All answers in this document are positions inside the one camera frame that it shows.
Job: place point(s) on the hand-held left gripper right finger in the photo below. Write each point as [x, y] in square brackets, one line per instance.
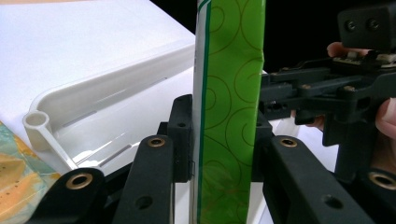
[295, 174]

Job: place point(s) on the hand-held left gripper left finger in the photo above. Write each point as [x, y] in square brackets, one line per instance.
[180, 140]

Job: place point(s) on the green patterned carton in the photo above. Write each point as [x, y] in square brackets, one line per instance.
[230, 93]

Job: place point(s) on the white plastic tray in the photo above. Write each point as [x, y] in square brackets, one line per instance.
[109, 118]

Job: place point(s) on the orange slice print bag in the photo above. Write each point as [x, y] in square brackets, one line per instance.
[21, 180]

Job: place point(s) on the white table sheet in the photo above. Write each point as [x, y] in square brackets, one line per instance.
[62, 46]

